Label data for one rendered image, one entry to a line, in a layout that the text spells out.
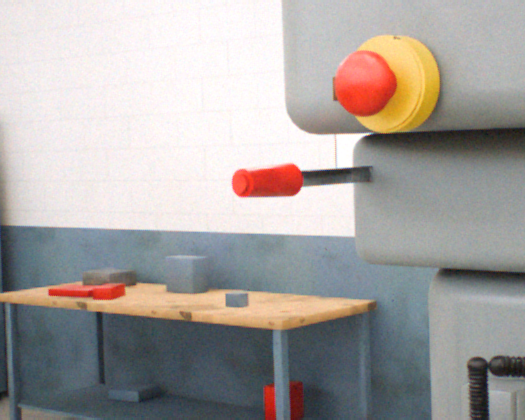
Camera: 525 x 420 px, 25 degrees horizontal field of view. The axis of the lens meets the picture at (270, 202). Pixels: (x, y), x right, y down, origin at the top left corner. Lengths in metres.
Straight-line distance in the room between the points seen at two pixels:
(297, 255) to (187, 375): 1.17
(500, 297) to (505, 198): 0.09
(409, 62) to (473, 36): 0.04
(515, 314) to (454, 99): 0.20
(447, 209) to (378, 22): 0.16
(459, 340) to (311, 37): 0.26
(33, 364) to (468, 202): 7.63
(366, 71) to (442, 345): 0.28
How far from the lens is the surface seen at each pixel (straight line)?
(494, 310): 0.89
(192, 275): 6.70
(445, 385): 0.93
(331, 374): 6.56
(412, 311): 6.18
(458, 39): 0.74
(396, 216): 0.89
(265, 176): 0.80
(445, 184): 0.86
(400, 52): 0.74
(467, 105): 0.74
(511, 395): 0.85
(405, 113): 0.74
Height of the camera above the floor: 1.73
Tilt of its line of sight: 3 degrees down
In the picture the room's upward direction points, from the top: 2 degrees counter-clockwise
